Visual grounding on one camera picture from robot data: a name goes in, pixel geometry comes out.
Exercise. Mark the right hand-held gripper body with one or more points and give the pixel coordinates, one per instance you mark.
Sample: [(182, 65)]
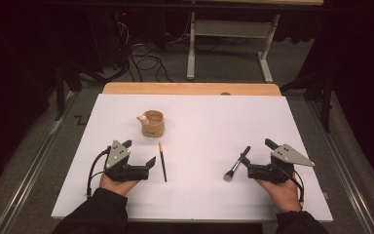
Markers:
[(285, 156)]

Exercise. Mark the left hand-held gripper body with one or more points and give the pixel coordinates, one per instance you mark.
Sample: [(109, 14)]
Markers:
[(118, 156)]

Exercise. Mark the black makeup brush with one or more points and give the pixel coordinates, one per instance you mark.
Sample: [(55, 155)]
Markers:
[(237, 164)]

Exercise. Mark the thin dark pencil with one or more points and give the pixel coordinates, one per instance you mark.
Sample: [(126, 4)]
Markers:
[(163, 162)]

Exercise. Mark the beige cup with bear figure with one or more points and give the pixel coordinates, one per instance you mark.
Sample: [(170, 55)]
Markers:
[(152, 128)]

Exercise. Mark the person's left hand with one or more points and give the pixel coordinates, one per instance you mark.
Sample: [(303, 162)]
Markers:
[(117, 187)]

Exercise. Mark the person's right hand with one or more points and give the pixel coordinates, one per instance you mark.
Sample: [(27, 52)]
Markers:
[(285, 196)]

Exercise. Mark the white table sheet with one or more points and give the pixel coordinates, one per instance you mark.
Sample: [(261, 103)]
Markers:
[(201, 130)]

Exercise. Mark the black stand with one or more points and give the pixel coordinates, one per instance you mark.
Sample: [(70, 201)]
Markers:
[(327, 97), (61, 91)]

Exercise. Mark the wooden table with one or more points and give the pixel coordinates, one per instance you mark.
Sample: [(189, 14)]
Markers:
[(191, 88)]

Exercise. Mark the metal floor rail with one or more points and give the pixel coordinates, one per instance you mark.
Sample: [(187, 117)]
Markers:
[(347, 175), (29, 175)]

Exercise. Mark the white metal stand frame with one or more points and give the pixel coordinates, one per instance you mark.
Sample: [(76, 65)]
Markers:
[(230, 28)]

